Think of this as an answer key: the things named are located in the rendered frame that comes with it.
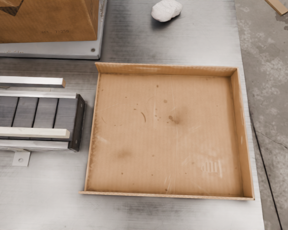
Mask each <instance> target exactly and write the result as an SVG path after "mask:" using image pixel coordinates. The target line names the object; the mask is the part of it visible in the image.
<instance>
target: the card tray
mask: <svg viewBox="0 0 288 230"><path fill-rule="evenodd" d="M95 65H96V68H97V70H98V80H97V88H96V98H95V106H94V114H93V122H92V129H91V140H90V147H89V155H88V163H87V170H86V178H85V189H84V191H79V192H78V193H81V194H104V195H128V196H151V197H174V198H198V199H231V200H255V193H254V186H253V178H252V171H251V161H250V153H249V146H248V138H247V130H246V123H245V113H244V105H243V98H242V90H241V83H240V73H239V67H232V66H202V65H172V64H142V63H98V62H95Z"/></svg>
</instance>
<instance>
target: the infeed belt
mask: <svg viewBox="0 0 288 230"><path fill-rule="evenodd" d="M77 106H78V99H71V98H43V97H39V98H38V97H16V96H0V127H23V128H49V129H67V130H68V131H69V132H70V135H69V138H45V137H20V136H0V139H8V140H33V141H69V142H70V141H72V140H73V133H74V127H75V119H76V113H77Z"/></svg>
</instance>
